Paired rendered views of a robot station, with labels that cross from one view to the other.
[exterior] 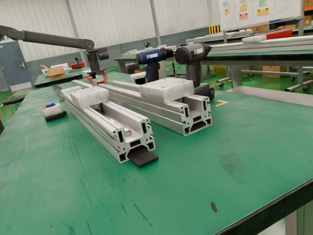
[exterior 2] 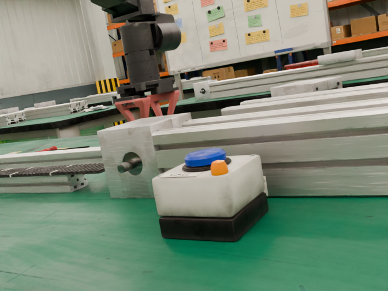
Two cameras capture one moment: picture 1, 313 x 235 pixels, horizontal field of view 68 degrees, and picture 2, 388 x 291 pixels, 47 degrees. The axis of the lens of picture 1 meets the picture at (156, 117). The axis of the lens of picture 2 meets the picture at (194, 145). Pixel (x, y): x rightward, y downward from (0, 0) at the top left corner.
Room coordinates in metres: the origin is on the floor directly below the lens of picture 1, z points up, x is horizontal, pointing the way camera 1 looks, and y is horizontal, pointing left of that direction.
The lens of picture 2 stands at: (0.72, 0.70, 0.93)
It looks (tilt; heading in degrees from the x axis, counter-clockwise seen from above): 9 degrees down; 328
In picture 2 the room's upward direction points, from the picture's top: 10 degrees counter-clockwise
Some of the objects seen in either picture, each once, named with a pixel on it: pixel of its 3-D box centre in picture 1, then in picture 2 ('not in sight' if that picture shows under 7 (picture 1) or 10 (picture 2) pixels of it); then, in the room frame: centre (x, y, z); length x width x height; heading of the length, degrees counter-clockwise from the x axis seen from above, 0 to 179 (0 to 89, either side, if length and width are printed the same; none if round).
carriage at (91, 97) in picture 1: (90, 99); not in sight; (0.88, 0.24, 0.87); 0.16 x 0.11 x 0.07; 26
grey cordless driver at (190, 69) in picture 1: (199, 72); not in sight; (0.88, -0.19, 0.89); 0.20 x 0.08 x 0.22; 131
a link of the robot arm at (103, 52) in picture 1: (97, 50); (147, 21); (1.50, 0.28, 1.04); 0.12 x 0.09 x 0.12; 110
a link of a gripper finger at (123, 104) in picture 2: (94, 79); (142, 111); (1.47, 0.34, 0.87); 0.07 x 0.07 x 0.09; 26
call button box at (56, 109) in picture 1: (54, 111); (215, 191); (1.08, 0.47, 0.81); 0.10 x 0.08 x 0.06; 116
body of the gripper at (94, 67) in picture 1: (94, 67); (143, 71); (1.48, 0.31, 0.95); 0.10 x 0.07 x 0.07; 116
